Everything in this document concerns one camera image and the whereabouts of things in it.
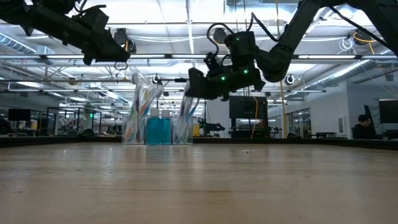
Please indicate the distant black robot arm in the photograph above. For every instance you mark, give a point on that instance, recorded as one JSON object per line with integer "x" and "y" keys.
{"x": 211, "y": 127}

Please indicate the black screen panel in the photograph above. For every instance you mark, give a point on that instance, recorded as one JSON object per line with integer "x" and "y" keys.
{"x": 248, "y": 107}

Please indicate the orange white toothbrush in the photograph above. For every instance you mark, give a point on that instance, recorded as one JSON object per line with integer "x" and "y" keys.
{"x": 143, "y": 109}
{"x": 128, "y": 134}

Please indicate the yellow box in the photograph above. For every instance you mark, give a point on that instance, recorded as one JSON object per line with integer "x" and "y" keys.
{"x": 196, "y": 130}

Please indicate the person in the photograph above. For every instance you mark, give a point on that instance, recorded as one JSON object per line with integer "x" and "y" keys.
{"x": 362, "y": 130}

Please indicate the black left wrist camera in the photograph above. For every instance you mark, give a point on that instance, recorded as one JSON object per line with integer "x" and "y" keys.
{"x": 94, "y": 18}

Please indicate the black computer monitor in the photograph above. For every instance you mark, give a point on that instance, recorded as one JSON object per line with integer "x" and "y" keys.
{"x": 388, "y": 110}
{"x": 19, "y": 114}

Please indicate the white building column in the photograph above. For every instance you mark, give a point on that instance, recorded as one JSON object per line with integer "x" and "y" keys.
{"x": 217, "y": 115}

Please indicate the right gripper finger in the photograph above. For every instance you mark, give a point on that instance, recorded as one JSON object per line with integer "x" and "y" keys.
{"x": 202, "y": 84}

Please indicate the blue white toothbrush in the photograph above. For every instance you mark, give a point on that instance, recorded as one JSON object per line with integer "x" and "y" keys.
{"x": 149, "y": 101}
{"x": 191, "y": 115}

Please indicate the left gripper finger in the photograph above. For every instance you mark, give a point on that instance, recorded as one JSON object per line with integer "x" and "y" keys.
{"x": 116, "y": 51}

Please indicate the silver ventilation duct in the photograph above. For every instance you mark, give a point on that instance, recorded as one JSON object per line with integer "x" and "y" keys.
{"x": 342, "y": 74}
{"x": 15, "y": 45}

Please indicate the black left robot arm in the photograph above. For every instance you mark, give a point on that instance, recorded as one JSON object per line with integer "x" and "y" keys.
{"x": 37, "y": 18}

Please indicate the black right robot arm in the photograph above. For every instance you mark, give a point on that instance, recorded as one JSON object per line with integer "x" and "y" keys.
{"x": 289, "y": 37}

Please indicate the black aluminium table frame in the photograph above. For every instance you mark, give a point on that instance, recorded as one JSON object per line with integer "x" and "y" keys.
{"x": 62, "y": 141}

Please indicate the teal mouthwash bottle white cap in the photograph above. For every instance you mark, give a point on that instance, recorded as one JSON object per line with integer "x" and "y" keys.
{"x": 153, "y": 130}
{"x": 165, "y": 130}

